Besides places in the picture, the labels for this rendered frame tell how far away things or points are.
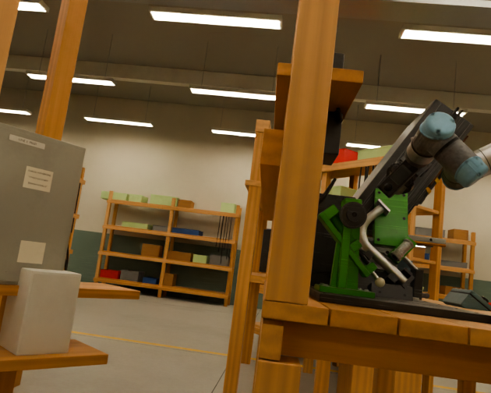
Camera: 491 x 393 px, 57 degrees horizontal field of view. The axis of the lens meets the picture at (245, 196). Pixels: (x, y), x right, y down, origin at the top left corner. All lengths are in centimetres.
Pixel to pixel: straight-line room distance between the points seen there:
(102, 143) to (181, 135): 199
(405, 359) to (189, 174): 1004
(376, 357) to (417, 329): 13
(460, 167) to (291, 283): 52
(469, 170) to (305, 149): 42
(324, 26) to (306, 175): 34
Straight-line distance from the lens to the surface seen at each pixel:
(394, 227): 165
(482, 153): 136
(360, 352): 108
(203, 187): 1081
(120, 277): 1058
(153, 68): 962
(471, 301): 157
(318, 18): 112
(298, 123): 101
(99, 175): 1159
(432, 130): 121
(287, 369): 98
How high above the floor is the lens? 95
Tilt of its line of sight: 8 degrees up
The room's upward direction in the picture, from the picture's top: 7 degrees clockwise
